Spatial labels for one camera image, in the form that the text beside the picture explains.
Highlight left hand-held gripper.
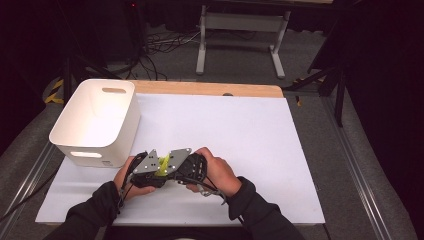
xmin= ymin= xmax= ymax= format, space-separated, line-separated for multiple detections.
xmin=129 ymin=148 xmax=168 ymax=188

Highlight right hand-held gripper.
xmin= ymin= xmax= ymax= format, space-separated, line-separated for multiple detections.
xmin=168 ymin=147 xmax=208 ymax=184

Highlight yellow plastic shuttlecock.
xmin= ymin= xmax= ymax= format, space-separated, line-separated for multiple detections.
xmin=155 ymin=154 xmax=172 ymax=178

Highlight white plastic storage box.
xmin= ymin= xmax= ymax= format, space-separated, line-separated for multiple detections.
xmin=48 ymin=78 xmax=142 ymax=168

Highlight person's left hand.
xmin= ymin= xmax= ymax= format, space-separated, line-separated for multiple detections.
xmin=113 ymin=155 xmax=158 ymax=201

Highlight person's right hand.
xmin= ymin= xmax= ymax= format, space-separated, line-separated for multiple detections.
xmin=185 ymin=146 xmax=243 ymax=198

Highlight white table mat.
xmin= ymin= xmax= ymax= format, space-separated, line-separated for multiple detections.
xmin=34 ymin=93 xmax=326 ymax=225

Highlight yellow black hazard tape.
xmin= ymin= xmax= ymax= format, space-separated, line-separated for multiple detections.
xmin=44 ymin=78 xmax=65 ymax=104

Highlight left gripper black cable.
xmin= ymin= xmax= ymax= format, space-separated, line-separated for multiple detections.
xmin=118 ymin=151 xmax=149 ymax=209

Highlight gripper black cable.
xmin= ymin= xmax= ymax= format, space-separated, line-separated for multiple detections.
xmin=178 ymin=176 xmax=228 ymax=205
xmin=118 ymin=151 xmax=149 ymax=209

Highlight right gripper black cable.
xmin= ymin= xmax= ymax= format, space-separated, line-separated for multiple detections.
xmin=178 ymin=176 xmax=228 ymax=205

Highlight metal floor rail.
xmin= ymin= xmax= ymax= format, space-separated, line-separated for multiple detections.
xmin=0 ymin=143 xmax=64 ymax=234
xmin=321 ymin=96 xmax=394 ymax=240

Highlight black cables on floor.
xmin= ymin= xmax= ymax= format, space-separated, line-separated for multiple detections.
xmin=109 ymin=29 xmax=201 ymax=81

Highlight grey metal table frame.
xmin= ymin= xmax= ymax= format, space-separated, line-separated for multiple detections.
xmin=195 ymin=4 xmax=291 ymax=79

